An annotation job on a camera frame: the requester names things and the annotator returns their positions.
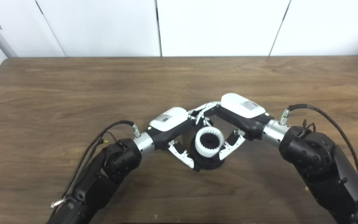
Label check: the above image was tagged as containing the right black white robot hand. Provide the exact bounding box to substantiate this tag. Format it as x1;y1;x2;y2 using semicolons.
187;93;274;161

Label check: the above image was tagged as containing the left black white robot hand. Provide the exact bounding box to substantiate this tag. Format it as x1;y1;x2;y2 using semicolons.
148;107;213;172

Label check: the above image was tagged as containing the white plastic ring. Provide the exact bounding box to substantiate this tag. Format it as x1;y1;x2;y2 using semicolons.
195;126;225;158

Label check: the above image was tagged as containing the round black plastic part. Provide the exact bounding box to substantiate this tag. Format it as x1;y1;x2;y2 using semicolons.
190;124;227;171

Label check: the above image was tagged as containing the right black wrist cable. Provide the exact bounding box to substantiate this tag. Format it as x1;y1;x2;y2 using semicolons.
279;104;358;181

